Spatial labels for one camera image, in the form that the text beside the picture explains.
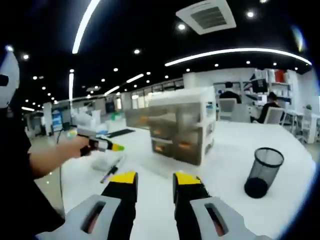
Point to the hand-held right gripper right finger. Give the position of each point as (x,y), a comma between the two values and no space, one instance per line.
(225,220)

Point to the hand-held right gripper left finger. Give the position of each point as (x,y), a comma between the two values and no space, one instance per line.
(85,220)

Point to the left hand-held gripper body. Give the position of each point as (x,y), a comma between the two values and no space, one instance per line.
(87,132)

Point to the black marker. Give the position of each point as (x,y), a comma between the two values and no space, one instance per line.
(113,170)

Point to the white desk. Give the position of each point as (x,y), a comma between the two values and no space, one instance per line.
(225,155)

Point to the person's left hand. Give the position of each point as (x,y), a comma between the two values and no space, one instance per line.
(71,148)

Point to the black flat mat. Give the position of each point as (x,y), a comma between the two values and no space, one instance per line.
(122,133)

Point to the small green object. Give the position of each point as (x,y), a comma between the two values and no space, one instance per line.
(115,115)

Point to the black mesh pen holder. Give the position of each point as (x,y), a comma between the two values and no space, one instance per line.
(265,172)

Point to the person's black shirt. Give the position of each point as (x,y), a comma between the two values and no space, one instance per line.
(20,187)

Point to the white drawer organizer brown drawers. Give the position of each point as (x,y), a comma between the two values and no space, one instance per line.
(182,125)

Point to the white worn device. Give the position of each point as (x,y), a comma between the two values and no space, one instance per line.
(8,82)

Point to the curved ceiling light strip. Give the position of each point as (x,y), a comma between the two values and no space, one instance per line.
(83,25)
(237,51)

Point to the red storage box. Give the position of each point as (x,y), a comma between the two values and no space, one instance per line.
(280,75)

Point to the ceiling air conditioner vent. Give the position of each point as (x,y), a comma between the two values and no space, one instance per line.
(207,16)

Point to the white wall shelf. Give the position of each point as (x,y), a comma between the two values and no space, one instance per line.
(270,87)

